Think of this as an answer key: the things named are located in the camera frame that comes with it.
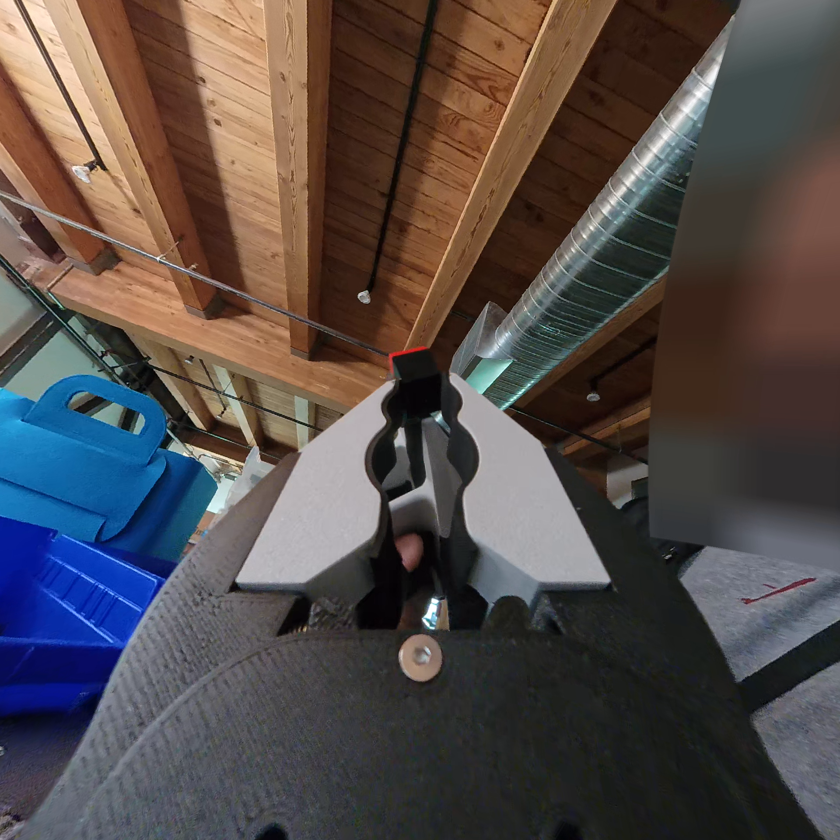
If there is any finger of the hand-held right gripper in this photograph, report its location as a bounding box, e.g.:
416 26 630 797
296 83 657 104
387 420 455 536

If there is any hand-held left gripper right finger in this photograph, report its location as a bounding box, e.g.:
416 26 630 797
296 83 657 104
436 371 614 624

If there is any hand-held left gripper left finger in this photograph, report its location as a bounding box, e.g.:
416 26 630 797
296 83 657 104
235 384 403 621

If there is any black and red brick piece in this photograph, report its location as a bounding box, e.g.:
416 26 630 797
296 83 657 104
388 348 439 492

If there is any blue plastic bin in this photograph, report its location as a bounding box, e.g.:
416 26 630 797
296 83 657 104
0 515 168 718

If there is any blue felt bag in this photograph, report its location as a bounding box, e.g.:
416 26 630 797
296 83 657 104
0 374 219 563

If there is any person's grey shirt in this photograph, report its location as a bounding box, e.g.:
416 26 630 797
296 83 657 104
679 548 840 840

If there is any metal ceiling pipe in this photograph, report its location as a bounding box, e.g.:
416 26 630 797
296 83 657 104
0 190 395 358

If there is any silver ventilation duct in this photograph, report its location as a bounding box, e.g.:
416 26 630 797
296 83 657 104
449 13 732 411

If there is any black lanyard strap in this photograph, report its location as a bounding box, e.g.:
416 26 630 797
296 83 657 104
738 633 840 714

